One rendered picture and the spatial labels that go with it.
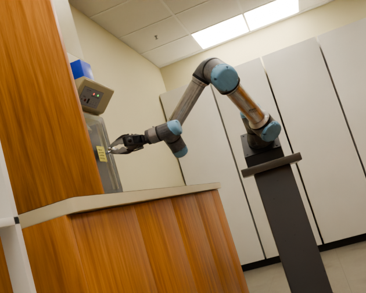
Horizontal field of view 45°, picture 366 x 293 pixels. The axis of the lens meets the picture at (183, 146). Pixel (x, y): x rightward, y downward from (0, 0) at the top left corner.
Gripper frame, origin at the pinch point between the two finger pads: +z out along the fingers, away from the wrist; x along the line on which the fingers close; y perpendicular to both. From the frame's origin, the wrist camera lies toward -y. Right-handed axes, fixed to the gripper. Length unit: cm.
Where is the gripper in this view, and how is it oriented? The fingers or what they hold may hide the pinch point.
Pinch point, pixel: (111, 149)
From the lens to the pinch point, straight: 213.5
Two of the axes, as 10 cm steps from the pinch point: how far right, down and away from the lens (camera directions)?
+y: 2.7, 0.6, 9.6
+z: -9.2, 3.1, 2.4
